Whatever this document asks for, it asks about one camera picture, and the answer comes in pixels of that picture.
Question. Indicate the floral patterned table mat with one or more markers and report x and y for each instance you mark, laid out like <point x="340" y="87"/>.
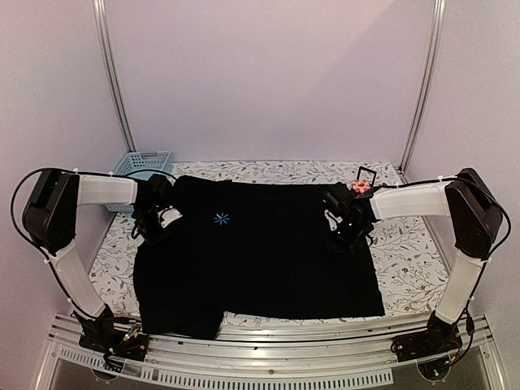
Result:
<point x="408" y="266"/>

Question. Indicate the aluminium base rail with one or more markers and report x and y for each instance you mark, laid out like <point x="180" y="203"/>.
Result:
<point x="353" y="355"/>

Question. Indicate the right aluminium frame post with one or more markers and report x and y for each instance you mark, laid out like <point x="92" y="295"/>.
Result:
<point x="433" y="46"/>

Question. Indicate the aluminium frame post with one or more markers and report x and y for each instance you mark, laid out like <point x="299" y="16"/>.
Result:
<point x="108" y="58"/>
<point x="433" y="46"/>

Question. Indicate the small black brooch stand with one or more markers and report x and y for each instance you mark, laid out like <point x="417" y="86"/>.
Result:
<point x="366" y="174"/>

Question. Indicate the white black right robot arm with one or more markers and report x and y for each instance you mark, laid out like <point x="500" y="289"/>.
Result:
<point x="476" y="216"/>

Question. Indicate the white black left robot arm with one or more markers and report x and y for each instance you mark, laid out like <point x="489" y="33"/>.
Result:
<point x="49" y="225"/>

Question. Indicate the light blue plastic basket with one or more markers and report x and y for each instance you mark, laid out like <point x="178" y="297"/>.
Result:
<point x="140" y="166"/>

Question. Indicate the left aluminium frame post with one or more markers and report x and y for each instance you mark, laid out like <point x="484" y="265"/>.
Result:
<point x="108" y="58"/>

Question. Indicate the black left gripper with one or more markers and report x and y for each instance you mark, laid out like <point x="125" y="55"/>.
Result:
<point x="154" y="239"/>

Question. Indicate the pink flower plush brooch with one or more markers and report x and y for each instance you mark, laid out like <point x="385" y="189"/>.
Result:
<point x="360" y="186"/>

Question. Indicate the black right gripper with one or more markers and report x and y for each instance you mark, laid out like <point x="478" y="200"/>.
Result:
<point x="344" y="234"/>

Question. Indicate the black t-shirt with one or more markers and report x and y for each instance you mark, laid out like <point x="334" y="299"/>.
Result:
<point x="255" y="249"/>

